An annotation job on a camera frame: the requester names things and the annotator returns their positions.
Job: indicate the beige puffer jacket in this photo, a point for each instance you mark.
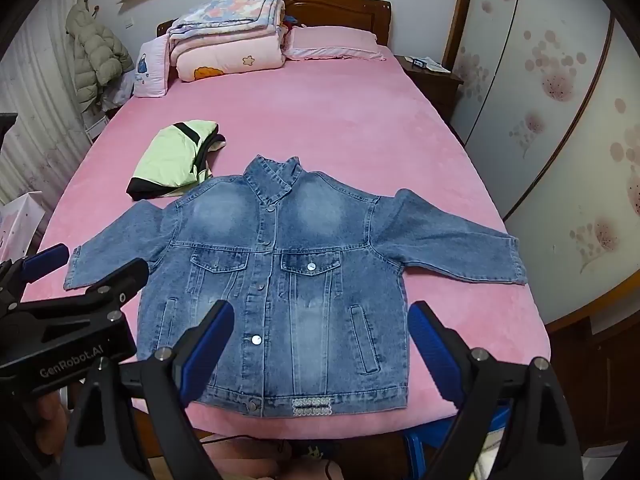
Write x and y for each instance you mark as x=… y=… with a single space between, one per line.
x=95 y=55

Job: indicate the folded floral quilt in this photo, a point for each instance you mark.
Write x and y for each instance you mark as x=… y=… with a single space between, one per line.
x=235 y=5

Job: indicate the dark wooden cabinet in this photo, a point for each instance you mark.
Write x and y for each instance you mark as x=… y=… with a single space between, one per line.
x=600 y=360

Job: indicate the pink pillow with orange print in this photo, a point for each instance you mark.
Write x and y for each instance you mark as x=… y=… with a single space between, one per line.
x=225 y=60

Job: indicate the folded green black garment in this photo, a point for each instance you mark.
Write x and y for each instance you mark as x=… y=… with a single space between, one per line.
x=170 y=155

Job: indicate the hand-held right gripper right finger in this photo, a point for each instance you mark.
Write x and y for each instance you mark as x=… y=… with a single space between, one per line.
x=434 y=355

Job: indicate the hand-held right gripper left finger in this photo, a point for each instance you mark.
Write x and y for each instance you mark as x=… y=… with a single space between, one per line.
x=210 y=350

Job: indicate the blue denim jeans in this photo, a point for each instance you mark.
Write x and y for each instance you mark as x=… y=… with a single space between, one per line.
x=300 y=285

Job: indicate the dark wooden nightstand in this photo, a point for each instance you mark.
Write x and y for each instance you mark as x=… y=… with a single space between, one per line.
x=435 y=90

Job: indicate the blue stool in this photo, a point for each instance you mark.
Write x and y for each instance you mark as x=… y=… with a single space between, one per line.
x=430 y=435

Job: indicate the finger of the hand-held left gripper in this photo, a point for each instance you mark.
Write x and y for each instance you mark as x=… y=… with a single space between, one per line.
x=120 y=277
x=47 y=259

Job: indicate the wooden headboard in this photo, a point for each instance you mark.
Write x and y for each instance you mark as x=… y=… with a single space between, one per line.
x=340 y=15

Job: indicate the white and blue box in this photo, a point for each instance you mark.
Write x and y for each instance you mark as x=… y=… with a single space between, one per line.
x=425 y=63

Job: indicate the wardrobe with floral doors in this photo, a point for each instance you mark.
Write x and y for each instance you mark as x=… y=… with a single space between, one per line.
x=550 y=110

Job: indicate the person's left hand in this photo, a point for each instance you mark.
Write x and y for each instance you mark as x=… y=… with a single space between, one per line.
x=47 y=417

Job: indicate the white paper bag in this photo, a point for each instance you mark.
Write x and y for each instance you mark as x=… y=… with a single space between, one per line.
x=20 y=220

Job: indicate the bed with pink sheet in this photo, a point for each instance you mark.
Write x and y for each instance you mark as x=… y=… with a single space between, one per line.
x=325 y=110

